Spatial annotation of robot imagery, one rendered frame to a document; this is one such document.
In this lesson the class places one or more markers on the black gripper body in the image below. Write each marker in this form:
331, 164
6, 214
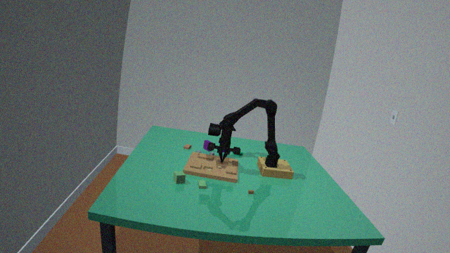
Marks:
224, 145

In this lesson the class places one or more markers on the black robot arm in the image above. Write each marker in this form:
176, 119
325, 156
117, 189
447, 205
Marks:
226, 125

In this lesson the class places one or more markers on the small green cube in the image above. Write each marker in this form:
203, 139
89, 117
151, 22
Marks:
179, 177

